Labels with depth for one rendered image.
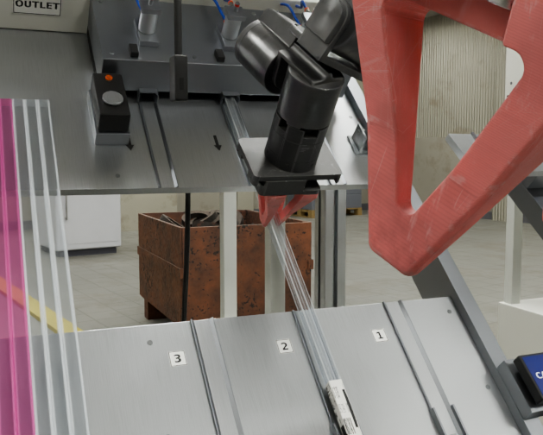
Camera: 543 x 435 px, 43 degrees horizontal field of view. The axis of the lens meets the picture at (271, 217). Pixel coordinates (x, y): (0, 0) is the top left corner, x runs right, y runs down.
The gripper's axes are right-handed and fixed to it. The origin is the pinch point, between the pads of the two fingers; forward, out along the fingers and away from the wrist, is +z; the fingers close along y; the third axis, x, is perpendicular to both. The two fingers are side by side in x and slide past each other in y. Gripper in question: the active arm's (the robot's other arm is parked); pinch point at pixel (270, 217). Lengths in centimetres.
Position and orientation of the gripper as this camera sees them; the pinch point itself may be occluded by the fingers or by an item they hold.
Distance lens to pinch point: 79.9
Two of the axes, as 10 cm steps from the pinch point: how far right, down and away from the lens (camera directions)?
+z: -2.3, 7.2, 6.5
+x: 3.1, 6.9, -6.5
